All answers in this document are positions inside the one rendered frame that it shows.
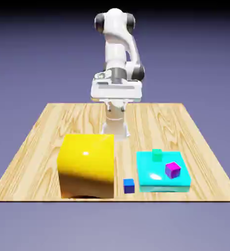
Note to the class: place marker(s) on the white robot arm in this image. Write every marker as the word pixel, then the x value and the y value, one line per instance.
pixel 115 31

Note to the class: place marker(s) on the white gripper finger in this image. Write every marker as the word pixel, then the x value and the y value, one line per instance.
pixel 123 106
pixel 108 106

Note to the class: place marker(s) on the large yellow box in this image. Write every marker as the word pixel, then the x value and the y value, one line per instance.
pixel 87 164

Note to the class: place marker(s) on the large cyan box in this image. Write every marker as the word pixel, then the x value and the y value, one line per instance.
pixel 158 176

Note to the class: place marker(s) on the small blue cube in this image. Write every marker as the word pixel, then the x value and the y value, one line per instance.
pixel 128 185

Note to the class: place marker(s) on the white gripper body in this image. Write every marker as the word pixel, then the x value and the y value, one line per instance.
pixel 117 93

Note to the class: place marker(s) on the small green cube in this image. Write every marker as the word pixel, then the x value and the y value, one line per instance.
pixel 157 155

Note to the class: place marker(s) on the small magenta cube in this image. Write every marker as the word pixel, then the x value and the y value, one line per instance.
pixel 172 170

